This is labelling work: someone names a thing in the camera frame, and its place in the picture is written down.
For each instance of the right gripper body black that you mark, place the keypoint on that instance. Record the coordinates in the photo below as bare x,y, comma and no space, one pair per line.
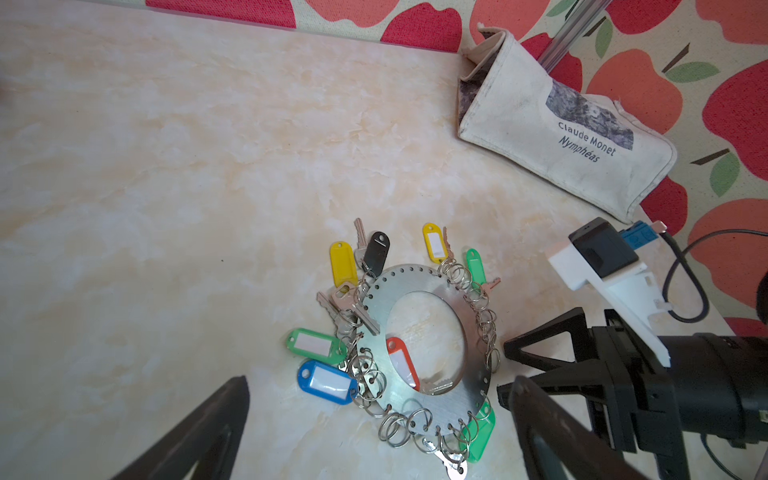
636,409

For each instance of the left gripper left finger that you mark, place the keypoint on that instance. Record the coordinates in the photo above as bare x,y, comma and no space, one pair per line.
204,445

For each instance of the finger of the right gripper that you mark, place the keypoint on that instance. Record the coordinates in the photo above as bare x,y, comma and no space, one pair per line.
573,323
584,379

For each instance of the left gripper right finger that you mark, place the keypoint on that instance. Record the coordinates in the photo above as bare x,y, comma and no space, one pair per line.
555,445

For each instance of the green tag with silver key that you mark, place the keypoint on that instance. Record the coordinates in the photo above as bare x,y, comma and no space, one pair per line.
477,434

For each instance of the metal ring plate with keyrings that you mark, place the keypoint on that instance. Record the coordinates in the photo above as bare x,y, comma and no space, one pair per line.
449,328

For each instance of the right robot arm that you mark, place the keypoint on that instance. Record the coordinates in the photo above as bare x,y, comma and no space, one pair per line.
715,385

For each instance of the blue key tag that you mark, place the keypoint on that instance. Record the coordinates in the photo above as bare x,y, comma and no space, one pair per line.
326,382

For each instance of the canvas Monet tote bag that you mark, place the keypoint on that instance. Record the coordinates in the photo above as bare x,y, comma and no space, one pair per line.
585,144

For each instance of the red key tag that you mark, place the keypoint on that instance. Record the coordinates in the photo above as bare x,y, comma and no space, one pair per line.
402,362

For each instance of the black key tag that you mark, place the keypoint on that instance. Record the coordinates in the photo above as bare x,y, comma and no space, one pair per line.
376,254

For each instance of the yellow key tag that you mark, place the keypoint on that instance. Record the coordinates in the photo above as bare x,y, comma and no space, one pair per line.
343,264

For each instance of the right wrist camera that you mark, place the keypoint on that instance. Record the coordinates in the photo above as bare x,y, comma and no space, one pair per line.
597,255

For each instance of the right aluminium frame post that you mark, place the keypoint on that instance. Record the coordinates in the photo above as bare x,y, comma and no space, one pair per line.
576,24

